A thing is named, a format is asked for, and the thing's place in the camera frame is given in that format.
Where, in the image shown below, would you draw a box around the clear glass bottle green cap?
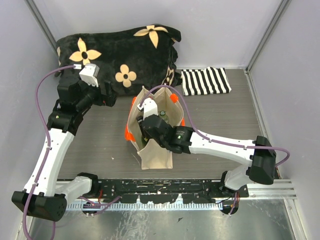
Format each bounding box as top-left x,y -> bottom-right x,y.
159,110 -> 170,124

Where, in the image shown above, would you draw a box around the beige canvas bag orange handles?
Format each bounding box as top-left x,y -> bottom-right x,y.
124,87 -> 185,170

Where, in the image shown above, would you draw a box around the green bottle front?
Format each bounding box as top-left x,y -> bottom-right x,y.
141,135 -> 149,149

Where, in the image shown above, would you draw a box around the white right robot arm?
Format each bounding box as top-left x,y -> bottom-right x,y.
136,114 -> 276,197

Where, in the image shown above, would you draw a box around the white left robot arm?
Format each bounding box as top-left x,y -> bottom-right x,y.
11,76 -> 117,222

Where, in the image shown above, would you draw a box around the black blanket beige flowers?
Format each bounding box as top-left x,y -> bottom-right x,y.
56,24 -> 182,96

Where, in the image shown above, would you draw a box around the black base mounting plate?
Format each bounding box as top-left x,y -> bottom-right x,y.
86,179 -> 234,204

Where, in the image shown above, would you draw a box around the black white striped cloth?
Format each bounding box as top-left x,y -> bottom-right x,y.
181,66 -> 232,96

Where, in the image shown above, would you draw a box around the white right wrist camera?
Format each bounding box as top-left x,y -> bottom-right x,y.
137,97 -> 158,120

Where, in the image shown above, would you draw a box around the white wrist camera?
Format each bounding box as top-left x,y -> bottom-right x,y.
79,63 -> 100,87
137,97 -> 158,120

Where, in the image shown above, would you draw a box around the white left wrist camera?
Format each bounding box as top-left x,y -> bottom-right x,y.
79,63 -> 100,87

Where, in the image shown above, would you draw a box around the white slotted cable duct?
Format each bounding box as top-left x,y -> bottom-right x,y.
66,200 -> 223,212

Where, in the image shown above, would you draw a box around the aluminium frame rail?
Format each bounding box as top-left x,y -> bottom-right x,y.
23,178 -> 298,203

